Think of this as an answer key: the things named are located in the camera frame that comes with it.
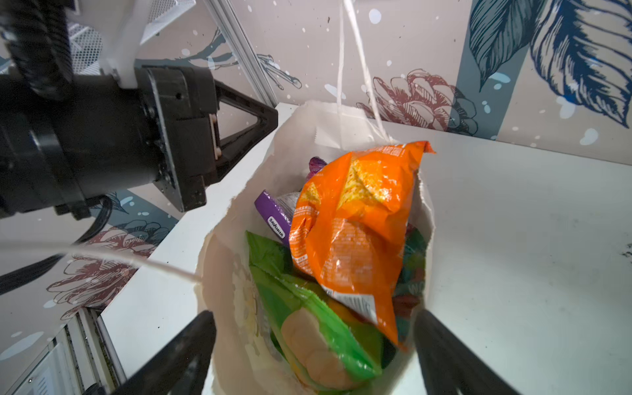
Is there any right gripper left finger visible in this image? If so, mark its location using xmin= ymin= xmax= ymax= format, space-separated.
xmin=115 ymin=310 xmax=217 ymax=395

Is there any purple snack packet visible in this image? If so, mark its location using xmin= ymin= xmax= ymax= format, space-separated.
xmin=254 ymin=156 xmax=328 ymax=248

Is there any orange chips packet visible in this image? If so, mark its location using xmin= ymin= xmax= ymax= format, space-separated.
xmin=289 ymin=141 xmax=433 ymax=346

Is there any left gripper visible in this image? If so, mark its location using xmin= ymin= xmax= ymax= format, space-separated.
xmin=136 ymin=67 xmax=278 ymax=212

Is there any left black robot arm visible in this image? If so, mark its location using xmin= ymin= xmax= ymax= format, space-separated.
xmin=1 ymin=1 xmax=278 ymax=220

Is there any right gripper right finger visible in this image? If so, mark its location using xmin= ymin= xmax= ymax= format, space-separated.
xmin=413 ymin=309 xmax=518 ymax=395

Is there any green Lays chips packet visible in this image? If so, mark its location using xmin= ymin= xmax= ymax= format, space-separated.
xmin=245 ymin=232 xmax=384 ymax=393

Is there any white printed paper bag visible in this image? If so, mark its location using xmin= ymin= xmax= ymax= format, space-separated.
xmin=193 ymin=0 xmax=436 ymax=395

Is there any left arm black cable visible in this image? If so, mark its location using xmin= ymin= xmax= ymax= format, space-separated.
xmin=0 ymin=194 xmax=115 ymax=297

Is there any white mesh wall shelf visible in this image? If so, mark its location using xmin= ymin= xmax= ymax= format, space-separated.
xmin=63 ymin=0 xmax=197 ymax=76

